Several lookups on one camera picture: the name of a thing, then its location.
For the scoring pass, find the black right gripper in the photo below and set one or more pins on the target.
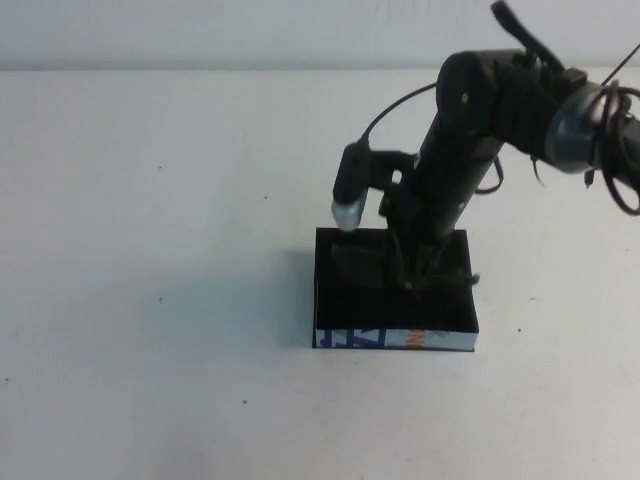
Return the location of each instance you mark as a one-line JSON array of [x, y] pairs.
[[435, 200]]

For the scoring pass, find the black framed glasses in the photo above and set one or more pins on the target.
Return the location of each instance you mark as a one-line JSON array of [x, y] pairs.
[[360, 266]]

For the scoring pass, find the black printed glasses case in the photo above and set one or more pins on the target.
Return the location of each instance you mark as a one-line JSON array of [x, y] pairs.
[[350, 310]]

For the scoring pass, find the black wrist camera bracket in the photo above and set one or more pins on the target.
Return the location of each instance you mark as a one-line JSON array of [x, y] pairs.
[[392, 165]]

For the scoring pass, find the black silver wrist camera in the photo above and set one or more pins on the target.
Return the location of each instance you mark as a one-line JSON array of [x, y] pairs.
[[350, 190]]

